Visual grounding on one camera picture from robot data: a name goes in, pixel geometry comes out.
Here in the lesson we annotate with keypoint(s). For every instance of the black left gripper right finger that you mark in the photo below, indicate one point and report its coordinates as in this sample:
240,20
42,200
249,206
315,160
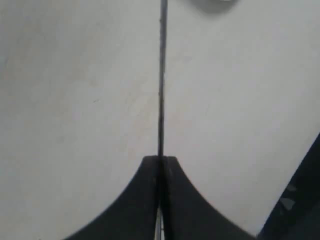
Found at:
186,214

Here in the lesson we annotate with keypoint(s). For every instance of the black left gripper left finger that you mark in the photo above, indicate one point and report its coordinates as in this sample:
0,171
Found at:
133,215

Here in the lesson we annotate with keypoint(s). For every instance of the thin metal skewer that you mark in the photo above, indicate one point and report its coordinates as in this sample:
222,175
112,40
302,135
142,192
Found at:
162,70

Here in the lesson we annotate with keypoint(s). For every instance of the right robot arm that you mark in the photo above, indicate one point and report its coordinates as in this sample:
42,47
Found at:
298,199

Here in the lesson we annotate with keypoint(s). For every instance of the white rectangular plastic tray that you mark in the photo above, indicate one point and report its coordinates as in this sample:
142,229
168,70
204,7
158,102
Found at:
224,2

